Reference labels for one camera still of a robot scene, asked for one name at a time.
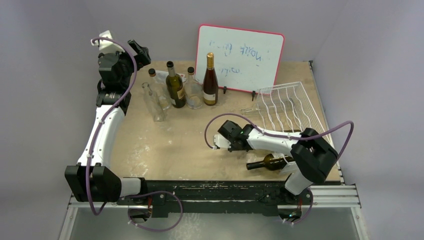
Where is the brown wine bottle gold cap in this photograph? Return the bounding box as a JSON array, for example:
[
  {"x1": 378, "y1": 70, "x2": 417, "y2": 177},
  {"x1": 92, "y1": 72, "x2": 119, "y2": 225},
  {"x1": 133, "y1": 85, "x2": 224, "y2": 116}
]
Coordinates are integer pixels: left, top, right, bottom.
[{"x1": 203, "y1": 52, "x2": 219, "y2": 106}]

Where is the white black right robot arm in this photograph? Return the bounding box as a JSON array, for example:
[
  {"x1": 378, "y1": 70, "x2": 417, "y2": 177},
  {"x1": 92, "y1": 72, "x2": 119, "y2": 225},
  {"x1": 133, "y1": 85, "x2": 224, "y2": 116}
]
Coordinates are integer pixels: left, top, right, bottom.
[{"x1": 213, "y1": 120, "x2": 338, "y2": 204}]

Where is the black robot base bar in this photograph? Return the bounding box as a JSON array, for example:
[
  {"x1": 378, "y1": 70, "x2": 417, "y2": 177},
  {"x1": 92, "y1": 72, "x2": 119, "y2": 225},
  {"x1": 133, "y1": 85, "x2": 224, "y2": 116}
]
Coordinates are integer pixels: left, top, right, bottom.
[{"x1": 117, "y1": 180, "x2": 312, "y2": 219}]

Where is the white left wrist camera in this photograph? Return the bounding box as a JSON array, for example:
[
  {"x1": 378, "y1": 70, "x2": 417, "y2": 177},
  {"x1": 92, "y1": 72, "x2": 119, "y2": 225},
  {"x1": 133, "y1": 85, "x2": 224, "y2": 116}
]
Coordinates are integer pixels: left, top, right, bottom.
[{"x1": 90, "y1": 30, "x2": 124, "y2": 54}]

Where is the dark green bottle black cap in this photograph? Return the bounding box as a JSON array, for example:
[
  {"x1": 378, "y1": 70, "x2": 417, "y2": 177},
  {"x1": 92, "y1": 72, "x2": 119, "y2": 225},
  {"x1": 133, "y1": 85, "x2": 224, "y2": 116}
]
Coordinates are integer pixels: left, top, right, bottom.
[{"x1": 246, "y1": 153, "x2": 294, "y2": 171}]

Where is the olive bottle silver cap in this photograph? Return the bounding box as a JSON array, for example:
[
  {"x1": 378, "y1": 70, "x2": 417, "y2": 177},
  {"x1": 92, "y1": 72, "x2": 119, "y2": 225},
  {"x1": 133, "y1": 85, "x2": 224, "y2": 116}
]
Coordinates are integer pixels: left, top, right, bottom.
[{"x1": 165, "y1": 61, "x2": 186, "y2": 108}]

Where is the white wire wine rack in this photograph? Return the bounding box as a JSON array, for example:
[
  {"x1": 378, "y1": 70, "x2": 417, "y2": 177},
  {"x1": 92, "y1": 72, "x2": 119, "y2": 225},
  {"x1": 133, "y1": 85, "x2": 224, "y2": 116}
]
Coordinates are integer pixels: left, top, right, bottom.
[{"x1": 252, "y1": 82, "x2": 326, "y2": 133}]

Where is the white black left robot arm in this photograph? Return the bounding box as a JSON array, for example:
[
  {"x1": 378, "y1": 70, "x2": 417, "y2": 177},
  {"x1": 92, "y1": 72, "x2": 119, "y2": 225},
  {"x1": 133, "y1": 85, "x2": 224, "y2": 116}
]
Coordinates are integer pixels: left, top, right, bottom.
[{"x1": 64, "y1": 37, "x2": 151, "y2": 205}]

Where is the white ruler set package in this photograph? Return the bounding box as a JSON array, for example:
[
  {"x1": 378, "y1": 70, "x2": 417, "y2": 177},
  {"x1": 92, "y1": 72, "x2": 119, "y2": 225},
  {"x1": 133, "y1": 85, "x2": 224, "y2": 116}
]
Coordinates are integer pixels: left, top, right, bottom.
[{"x1": 155, "y1": 70, "x2": 187, "y2": 84}]

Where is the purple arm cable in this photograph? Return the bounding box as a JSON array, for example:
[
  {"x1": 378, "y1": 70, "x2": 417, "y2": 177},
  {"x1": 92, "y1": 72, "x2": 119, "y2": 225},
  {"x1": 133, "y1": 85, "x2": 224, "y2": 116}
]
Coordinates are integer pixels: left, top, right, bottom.
[
  {"x1": 85, "y1": 37, "x2": 138, "y2": 216},
  {"x1": 203, "y1": 113, "x2": 355, "y2": 223}
]

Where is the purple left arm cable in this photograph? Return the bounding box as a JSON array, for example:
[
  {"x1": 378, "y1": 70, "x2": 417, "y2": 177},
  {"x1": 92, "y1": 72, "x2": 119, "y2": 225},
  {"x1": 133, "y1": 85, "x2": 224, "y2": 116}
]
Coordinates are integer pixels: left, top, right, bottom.
[{"x1": 85, "y1": 37, "x2": 138, "y2": 216}]

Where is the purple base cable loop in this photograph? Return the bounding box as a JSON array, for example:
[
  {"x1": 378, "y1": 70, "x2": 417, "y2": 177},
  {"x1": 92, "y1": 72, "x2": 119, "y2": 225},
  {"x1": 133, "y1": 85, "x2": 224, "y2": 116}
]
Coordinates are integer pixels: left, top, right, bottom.
[{"x1": 127, "y1": 190, "x2": 184, "y2": 233}]

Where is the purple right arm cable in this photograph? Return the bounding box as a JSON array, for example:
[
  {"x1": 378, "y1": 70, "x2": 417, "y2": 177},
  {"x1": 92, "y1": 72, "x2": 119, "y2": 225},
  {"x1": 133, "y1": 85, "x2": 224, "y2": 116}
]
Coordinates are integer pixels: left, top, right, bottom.
[{"x1": 203, "y1": 113, "x2": 355, "y2": 223}]

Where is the clear glass bottle black cap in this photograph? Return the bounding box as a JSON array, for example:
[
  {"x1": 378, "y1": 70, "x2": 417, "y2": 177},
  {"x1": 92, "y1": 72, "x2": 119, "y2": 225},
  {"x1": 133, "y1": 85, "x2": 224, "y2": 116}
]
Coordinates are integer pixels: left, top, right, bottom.
[{"x1": 184, "y1": 66, "x2": 204, "y2": 110}]

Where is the pink framed whiteboard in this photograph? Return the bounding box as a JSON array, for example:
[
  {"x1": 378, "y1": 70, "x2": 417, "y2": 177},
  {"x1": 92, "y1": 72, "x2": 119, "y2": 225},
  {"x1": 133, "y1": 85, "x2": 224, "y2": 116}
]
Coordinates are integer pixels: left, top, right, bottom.
[{"x1": 195, "y1": 24, "x2": 285, "y2": 92}]

